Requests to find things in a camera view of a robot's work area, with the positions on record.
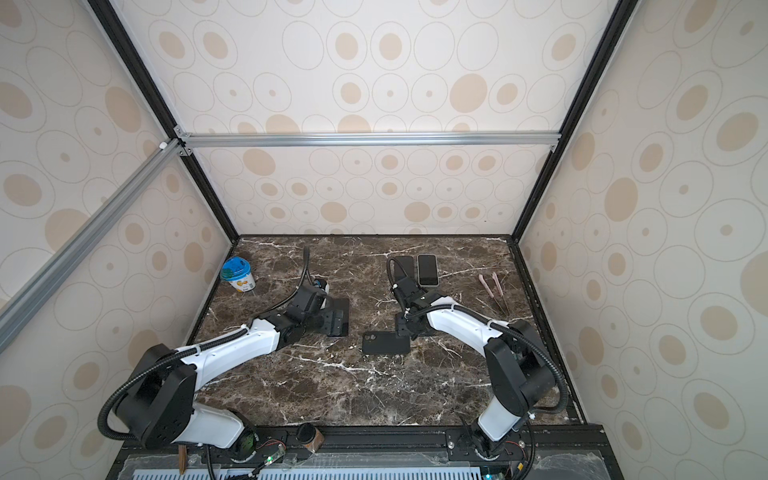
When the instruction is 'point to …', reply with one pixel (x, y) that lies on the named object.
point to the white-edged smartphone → (427, 270)
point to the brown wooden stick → (182, 458)
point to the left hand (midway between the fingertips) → (337, 311)
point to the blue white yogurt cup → (237, 272)
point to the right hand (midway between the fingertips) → (410, 328)
